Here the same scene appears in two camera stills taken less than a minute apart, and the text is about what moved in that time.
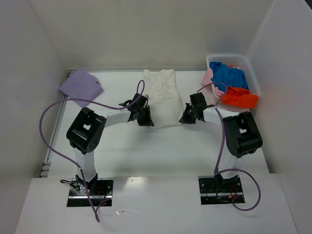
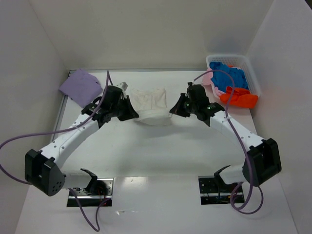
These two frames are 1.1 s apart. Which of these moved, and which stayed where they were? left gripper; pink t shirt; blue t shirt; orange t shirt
Moved: left gripper
Stayed: orange t shirt; pink t shirt; blue t shirt
